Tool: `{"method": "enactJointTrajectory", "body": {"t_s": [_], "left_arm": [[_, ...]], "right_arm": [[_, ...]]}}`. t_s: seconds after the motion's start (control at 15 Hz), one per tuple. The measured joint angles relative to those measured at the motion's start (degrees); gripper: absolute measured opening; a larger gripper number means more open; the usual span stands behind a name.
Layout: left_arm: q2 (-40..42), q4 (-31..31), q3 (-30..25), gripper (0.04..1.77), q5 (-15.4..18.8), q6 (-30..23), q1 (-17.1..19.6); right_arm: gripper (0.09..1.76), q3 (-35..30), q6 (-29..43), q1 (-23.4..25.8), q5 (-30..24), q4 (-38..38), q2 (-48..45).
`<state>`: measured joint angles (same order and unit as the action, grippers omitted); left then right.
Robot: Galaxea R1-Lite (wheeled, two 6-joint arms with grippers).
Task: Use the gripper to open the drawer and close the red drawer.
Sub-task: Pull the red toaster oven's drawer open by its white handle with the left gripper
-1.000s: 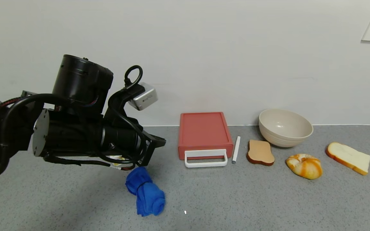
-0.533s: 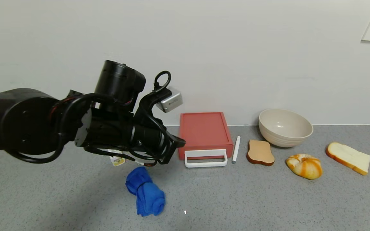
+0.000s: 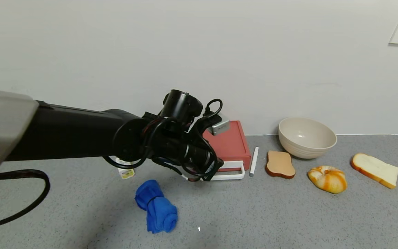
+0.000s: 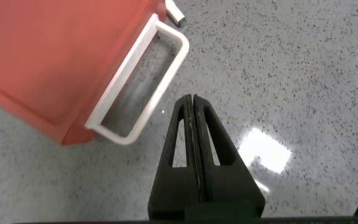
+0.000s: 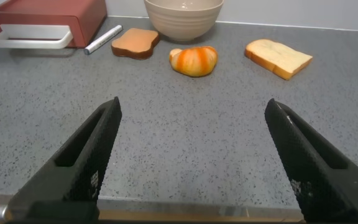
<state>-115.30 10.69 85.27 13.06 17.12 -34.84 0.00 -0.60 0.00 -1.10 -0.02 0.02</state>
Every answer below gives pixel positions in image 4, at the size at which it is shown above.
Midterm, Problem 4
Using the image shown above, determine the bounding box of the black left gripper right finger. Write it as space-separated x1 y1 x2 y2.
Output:
193 94 266 218

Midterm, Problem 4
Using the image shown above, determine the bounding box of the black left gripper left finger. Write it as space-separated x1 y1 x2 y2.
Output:
147 94 206 220

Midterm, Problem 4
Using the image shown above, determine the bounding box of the red drawer with white handle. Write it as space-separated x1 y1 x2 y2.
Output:
61 0 190 146

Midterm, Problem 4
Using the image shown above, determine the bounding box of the red drawer case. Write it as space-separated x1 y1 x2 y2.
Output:
0 0 158 144

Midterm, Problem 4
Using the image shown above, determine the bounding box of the white marker pen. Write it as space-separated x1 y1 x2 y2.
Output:
165 0 188 28

